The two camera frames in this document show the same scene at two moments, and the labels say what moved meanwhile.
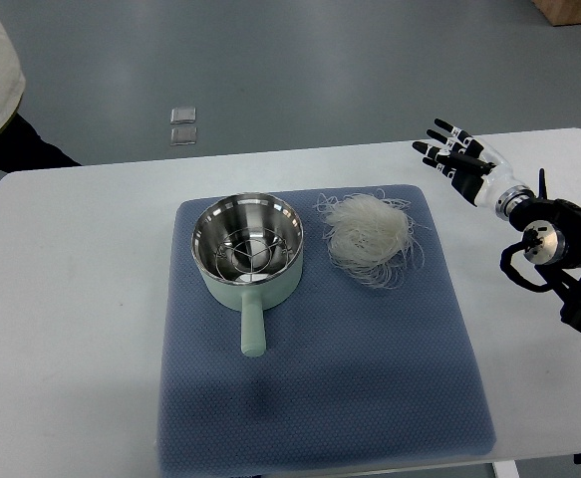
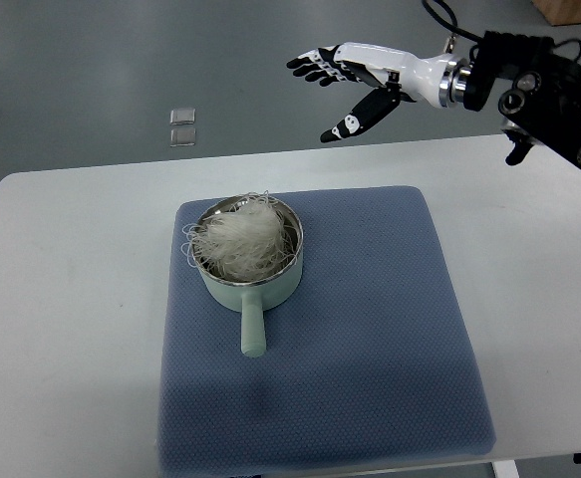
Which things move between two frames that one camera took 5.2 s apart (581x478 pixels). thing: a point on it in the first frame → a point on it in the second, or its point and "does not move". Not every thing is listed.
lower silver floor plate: (183, 135) does not move
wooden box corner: (569, 12) does not move
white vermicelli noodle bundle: (372, 236) → (250, 241)
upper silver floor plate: (182, 116) does not move
